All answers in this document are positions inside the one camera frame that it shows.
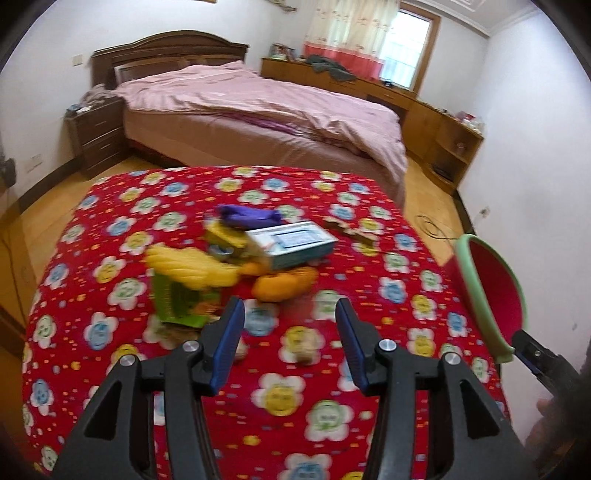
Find orange plastic bag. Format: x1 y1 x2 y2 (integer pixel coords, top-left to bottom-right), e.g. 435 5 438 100
252 267 319 303

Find window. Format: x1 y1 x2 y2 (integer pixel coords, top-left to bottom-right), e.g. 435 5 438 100
383 7 441 93

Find red bin with green rim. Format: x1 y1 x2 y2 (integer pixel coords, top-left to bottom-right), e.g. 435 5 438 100
452 234 528 364

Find notched wooden block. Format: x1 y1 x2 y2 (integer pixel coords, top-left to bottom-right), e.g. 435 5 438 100
322 217 377 244

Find dark wooden nightstand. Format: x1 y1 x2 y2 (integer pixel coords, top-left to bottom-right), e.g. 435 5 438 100
65 97 127 180

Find pink duvet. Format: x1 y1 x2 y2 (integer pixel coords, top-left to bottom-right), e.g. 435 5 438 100
111 62 407 185

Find purple wrapper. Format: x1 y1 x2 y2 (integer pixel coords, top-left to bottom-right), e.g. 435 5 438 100
217 204 282 230

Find pile of clothes on nightstand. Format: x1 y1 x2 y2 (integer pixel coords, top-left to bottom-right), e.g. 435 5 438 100
83 84 114 104

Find black cable on floor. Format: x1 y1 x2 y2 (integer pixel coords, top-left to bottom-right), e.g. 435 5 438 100
416 213 462 241

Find long wooden desk cabinet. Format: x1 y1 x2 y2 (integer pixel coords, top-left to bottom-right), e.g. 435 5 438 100
261 56 485 195

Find dark wooden bed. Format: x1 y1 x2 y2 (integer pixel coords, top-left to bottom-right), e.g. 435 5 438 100
90 30 409 204

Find red smiley flower blanket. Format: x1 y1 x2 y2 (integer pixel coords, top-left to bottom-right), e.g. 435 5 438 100
21 165 511 480

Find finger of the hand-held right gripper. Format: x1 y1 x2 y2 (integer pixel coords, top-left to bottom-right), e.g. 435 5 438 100
510 329 561 384

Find floral curtain with red hem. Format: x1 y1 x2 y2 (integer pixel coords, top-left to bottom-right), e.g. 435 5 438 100
302 0 402 75

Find grey clothes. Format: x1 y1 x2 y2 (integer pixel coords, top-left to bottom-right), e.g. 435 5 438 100
305 54 356 83

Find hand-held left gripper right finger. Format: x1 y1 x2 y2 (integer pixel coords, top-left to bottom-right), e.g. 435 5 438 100
335 298 539 480

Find yellow green packet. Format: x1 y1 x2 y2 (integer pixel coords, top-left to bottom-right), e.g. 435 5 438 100
204 222 252 264

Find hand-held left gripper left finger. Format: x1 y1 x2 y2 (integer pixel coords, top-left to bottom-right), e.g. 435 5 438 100
55 296 246 480

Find white carton box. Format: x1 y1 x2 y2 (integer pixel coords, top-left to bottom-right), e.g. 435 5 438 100
245 220 337 271

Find person's right hand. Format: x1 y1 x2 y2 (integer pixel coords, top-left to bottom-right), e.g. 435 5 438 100
524 399 561 457

